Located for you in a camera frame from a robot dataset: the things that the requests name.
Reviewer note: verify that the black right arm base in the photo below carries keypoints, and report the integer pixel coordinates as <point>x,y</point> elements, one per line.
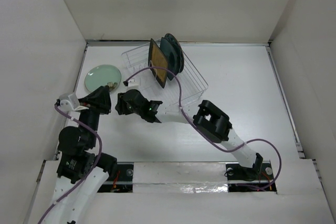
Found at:
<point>243,180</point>

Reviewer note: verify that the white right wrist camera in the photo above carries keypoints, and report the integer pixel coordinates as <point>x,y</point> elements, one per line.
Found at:
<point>131,83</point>

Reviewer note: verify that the yellow square black-rimmed plate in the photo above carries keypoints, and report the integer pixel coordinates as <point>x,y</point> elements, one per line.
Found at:
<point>156,58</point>

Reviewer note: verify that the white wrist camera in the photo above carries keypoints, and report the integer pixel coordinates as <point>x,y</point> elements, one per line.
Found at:
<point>131,83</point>
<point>68,102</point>

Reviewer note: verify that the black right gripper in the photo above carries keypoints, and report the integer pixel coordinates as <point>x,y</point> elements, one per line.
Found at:
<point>121,106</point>

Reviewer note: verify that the teal square plate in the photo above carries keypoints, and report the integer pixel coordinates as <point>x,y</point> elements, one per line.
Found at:
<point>171,56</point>

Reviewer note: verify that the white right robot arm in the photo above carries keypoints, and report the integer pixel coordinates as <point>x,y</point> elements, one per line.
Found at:
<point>206,118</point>

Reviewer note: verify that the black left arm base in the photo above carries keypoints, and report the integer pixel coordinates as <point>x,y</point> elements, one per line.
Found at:
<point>122,181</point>

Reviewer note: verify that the light green glass plate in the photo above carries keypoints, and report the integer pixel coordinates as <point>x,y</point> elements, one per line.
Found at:
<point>103,75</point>

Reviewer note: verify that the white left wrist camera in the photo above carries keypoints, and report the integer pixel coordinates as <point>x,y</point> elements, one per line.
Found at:
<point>68,102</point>

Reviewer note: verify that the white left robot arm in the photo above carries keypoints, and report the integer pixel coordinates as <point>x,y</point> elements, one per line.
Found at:
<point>83,167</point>

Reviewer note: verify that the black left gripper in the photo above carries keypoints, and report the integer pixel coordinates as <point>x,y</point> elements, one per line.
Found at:
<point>98,99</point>

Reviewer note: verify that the teal scalloped round plate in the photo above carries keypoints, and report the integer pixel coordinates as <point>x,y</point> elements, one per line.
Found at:
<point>181,55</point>

